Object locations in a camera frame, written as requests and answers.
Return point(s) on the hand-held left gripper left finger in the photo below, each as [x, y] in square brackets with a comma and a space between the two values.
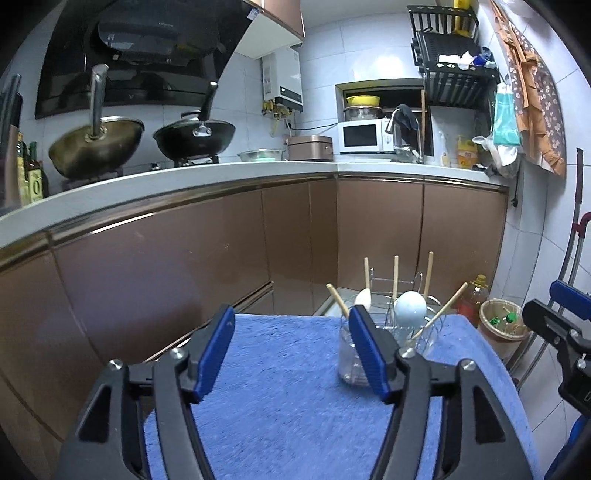
[214, 350]

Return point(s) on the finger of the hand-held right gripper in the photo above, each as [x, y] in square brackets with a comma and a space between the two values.
[568, 293]
[549, 323]

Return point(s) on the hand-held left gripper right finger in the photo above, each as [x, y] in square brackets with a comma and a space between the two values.
[369, 355]

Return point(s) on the clear plastic utensil holder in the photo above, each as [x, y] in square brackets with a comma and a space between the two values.
[351, 364]

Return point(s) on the light blue ceramic spoon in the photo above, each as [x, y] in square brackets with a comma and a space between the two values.
[410, 308]

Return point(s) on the mop with red clip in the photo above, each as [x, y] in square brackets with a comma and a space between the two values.
[570, 258]

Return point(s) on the wicker waste basket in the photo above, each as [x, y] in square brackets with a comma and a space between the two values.
[494, 341]

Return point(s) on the blue garment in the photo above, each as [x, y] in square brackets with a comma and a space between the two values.
[579, 438]

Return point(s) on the large cooking oil bottle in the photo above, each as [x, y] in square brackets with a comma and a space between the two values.
[475, 300]

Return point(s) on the blue towel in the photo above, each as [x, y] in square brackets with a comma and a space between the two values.
[286, 415]

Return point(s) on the brown base cabinet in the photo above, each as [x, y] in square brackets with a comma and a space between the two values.
[184, 258]

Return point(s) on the white plastic bag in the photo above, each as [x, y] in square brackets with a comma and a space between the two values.
[503, 157]

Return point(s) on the yellow detergent bottle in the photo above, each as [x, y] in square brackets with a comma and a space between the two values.
[467, 154]

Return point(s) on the small clear bottle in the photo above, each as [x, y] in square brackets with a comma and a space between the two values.
[444, 159]

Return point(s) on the teal plastic bag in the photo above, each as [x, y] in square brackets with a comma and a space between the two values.
[505, 120]

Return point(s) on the gas stove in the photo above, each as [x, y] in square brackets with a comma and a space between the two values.
[194, 161]

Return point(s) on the metal bowl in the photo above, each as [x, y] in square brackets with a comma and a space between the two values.
[261, 155]

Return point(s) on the orange floral apron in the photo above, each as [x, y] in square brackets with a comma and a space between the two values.
[531, 92]

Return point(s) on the chrome faucet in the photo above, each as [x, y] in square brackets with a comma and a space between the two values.
[420, 147]

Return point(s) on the black wok with lid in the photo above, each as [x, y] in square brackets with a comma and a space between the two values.
[194, 143]

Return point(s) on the brown rice cooker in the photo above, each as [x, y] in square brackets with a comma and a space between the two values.
[309, 148]

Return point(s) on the white microwave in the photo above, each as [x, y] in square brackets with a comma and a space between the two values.
[362, 136]

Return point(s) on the wooden stick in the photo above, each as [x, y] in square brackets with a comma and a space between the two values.
[423, 120]

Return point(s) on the black dish rack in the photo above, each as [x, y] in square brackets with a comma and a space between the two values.
[461, 87]

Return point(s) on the dark cloth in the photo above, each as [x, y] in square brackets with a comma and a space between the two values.
[408, 117]

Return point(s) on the brass wok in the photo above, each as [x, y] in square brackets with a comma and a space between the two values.
[92, 147]

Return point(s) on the steel pot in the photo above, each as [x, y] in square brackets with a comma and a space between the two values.
[362, 114]

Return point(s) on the yellow label oil bottle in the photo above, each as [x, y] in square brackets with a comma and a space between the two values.
[38, 182]

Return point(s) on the yellow gas valve pipes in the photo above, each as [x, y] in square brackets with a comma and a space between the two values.
[274, 113]

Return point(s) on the yellow basin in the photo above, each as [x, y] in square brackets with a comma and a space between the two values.
[362, 100]

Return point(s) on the dark glass bottle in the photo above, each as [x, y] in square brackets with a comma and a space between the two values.
[23, 175]

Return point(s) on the white rag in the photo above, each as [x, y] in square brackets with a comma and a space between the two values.
[455, 58]

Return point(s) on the white water heater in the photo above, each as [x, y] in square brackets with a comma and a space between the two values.
[281, 74]

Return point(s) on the black range hood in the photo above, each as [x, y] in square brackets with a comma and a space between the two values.
[138, 46]

